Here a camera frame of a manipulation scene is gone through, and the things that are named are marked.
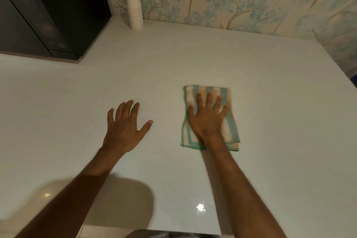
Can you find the person's right hand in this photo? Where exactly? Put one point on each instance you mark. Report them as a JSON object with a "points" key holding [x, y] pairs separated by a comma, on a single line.
{"points": [[205, 123]]}

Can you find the person's left hand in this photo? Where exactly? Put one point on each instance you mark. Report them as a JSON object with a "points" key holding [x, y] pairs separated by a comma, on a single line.
{"points": [[124, 131]]}

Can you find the person's right middle finger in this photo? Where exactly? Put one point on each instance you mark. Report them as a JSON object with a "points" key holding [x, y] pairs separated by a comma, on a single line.
{"points": [[209, 102]]}

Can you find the person's left middle finger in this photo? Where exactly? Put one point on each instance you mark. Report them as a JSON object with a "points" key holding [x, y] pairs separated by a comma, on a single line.
{"points": [[127, 111]]}

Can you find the person's right thumb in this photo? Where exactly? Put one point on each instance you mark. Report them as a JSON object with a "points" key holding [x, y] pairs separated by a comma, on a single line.
{"points": [[190, 113]]}

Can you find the person's left thumb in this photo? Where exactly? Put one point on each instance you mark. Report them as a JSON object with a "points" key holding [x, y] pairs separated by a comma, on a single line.
{"points": [[146, 127]]}

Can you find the person's left little finger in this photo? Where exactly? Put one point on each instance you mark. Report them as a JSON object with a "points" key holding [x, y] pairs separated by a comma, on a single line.
{"points": [[111, 116]]}

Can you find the person's right little finger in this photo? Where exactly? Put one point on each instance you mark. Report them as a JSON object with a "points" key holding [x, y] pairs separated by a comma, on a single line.
{"points": [[225, 112]]}

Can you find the striped cleaning cloth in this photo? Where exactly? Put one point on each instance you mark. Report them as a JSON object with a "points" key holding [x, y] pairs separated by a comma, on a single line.
{"points": [[228, 123]]}

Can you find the person's right forearm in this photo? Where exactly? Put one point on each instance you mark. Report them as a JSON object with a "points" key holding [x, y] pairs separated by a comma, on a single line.
{"points": [[242, 190]]}

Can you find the person's left forearm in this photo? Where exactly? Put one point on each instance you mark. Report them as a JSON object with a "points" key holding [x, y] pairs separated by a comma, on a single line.
{"points": [[64, 193]]}

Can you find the stack of white paper cups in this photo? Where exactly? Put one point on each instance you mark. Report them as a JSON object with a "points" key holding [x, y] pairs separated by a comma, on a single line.
{"points": [[133, 6]]}

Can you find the black microwave oven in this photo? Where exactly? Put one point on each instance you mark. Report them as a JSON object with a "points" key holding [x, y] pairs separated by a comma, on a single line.
{"points": [[47, 12]]}

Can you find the dark blue object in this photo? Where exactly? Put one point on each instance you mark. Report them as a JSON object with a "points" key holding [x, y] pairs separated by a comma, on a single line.
{"points": [[354, 80]]}

